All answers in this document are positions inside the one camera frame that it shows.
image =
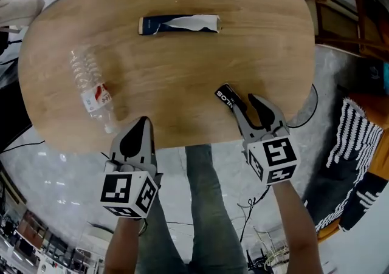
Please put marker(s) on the person's left leg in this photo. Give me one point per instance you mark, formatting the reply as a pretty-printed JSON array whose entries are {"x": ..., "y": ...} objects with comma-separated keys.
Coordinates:
[{"x": 164, "y": 236}]

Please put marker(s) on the clear plastic water bottle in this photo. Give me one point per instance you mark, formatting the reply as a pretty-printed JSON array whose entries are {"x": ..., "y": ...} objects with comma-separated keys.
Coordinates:
[{"x": 97, "y": 96}]

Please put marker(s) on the person's leg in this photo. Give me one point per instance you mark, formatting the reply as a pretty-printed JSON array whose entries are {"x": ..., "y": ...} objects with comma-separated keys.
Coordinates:
[
  {"x": 164, "y": 236},
  {"x": 209, "y": 206}
]

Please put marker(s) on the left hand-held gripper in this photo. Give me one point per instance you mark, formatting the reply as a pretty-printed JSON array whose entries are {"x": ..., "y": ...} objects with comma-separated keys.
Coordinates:
[{"x": 121, "y": 190}]

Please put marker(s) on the teal storage box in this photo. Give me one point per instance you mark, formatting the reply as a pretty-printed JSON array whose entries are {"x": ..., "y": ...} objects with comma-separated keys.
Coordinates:
[{"x": 380, "y": 73}]

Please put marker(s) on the wooden shelf rack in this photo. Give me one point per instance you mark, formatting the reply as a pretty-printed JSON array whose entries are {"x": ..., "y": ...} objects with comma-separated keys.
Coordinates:
[{"x": 361, "y": 14}]

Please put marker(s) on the person's right leg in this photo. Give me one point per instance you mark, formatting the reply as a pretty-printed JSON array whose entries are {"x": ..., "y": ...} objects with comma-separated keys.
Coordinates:
[{"x": 209, "y": 206}]

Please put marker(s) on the white kettle jug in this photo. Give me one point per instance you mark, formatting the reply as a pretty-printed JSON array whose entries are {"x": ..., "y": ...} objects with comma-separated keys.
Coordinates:
[{"x": 21, "y": 5}]

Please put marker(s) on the small black packet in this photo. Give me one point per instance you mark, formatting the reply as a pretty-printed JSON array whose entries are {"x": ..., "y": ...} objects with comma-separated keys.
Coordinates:
[{"x": 226, "y": 95}]

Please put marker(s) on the person's left forearm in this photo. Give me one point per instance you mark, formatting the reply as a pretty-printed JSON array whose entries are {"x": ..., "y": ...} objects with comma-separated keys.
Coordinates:
[{"x": 124, "y": 245}]

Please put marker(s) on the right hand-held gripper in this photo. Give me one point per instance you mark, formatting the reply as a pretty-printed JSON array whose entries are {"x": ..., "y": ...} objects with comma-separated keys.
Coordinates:
[{"x": 276, "y": 157}]

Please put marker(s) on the oval wooden table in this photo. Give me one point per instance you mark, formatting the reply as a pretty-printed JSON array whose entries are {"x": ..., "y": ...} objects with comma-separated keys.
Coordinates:
[{"x": 182, "y": 69}]

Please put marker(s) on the torn dark blue packet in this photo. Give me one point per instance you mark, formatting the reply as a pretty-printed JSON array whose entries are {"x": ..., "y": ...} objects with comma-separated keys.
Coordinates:
[{"x": 170, "y": 25}]

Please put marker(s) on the black white striped blanket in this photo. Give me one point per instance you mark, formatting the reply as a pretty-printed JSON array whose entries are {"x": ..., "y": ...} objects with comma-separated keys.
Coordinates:
[{"x": 349, "y": 145}]

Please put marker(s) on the person's right forearm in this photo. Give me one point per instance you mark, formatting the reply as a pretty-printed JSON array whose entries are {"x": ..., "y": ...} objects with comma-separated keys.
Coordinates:
[{"x": 298, "y": 230}]

